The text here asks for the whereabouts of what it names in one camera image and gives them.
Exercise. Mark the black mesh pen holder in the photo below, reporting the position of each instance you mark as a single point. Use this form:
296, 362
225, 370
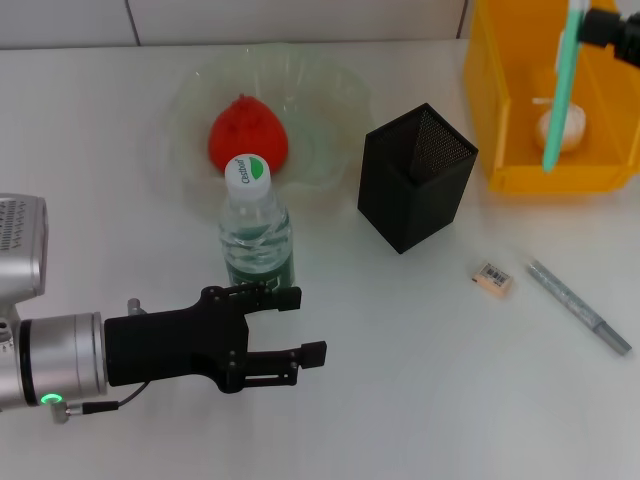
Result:
400, 200

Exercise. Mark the clear wavy fruit plate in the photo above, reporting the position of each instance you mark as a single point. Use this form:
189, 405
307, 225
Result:
325, 100

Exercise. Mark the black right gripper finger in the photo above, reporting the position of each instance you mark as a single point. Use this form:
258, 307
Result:
602, 27

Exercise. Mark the red-orange toy fruit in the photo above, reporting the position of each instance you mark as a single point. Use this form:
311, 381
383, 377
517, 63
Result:
245, 130

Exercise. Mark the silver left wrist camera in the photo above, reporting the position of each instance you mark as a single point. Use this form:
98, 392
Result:
20, 250

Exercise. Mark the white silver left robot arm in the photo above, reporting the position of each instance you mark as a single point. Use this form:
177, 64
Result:
60, 355

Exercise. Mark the grey silver pen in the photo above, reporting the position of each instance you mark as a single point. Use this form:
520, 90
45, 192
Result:
570, 300

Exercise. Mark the white paper ball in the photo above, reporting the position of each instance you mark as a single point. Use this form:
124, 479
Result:
575, 127

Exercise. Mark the clear green-label water bottle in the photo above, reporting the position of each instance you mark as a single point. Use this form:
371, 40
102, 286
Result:
257, 235

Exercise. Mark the beige barcode eraser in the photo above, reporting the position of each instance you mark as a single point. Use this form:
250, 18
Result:
492, 277

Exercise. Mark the yellow plastic bin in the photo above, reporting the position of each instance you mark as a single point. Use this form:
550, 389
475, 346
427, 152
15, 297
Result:
492, 100

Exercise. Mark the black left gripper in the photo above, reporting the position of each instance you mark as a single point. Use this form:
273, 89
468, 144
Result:
170, 345

